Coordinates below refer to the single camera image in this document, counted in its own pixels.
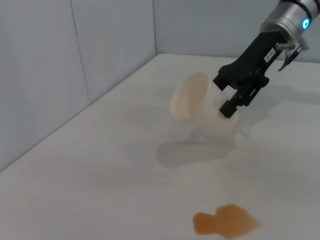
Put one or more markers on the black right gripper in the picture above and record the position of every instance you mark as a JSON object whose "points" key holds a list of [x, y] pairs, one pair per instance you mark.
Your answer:
{"points": [[252, 65]]}

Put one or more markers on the white paper cup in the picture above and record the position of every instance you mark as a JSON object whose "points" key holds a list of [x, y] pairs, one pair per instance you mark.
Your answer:
{"points": [[200, 105]]}

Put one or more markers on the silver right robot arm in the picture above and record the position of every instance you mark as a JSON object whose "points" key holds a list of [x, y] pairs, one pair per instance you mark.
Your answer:
{"points": [[287, 17]]}

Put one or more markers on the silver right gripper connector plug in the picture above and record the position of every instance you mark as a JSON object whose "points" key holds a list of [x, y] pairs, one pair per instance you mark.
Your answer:
{"points": [[283, 46]]}

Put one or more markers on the orange-brown liquid stain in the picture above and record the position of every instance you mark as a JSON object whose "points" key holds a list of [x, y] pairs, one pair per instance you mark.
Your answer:
{"points": [[225, 221]]}

